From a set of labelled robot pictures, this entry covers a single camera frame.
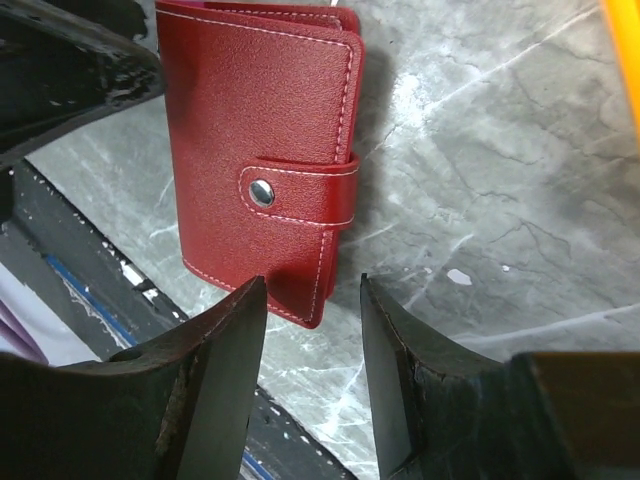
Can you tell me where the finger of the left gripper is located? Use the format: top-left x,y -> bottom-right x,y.
1,1 -> 165,165

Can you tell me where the yellow plastic bin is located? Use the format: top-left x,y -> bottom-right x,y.
599,0 -> 640,131

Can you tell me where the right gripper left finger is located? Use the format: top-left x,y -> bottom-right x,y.
1,276 -> 267,479

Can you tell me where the red leather card holder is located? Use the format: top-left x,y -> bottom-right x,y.
155,1 -> 365,329

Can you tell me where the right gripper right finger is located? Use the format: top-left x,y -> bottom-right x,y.
360,277 -> 639,479

